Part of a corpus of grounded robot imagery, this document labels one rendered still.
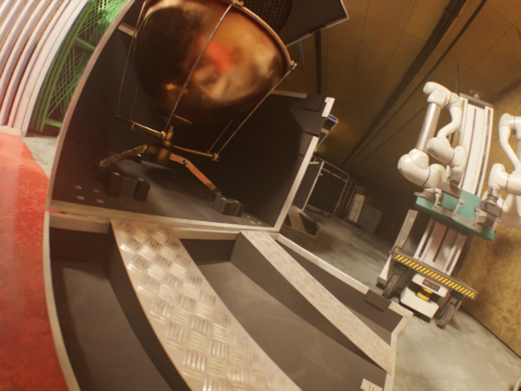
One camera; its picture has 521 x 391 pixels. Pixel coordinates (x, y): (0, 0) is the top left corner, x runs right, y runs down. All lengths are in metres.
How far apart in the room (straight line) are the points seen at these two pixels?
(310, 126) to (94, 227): 1.08
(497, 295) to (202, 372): 2.67
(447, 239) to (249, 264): 1.49
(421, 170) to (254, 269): 1.23
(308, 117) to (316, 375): 1.16
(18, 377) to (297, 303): 0.77
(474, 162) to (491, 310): 1.52
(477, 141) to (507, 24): 1.91
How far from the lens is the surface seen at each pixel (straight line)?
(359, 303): 1.08
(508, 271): 2.77
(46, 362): 0.48
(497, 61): 3.93
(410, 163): 1.56
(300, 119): 1.28
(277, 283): 0.80
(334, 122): 3.61
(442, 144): 1.38
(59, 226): 0.58
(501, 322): 2.65
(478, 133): 2.15
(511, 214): 1.73
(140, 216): 0.64
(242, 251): 0.87
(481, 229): 1.70
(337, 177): 7.59
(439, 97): 1.75
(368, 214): 11.51
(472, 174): 2.00
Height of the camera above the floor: 0.41
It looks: 5 degrees down
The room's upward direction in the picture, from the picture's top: 23 degrees clockwise
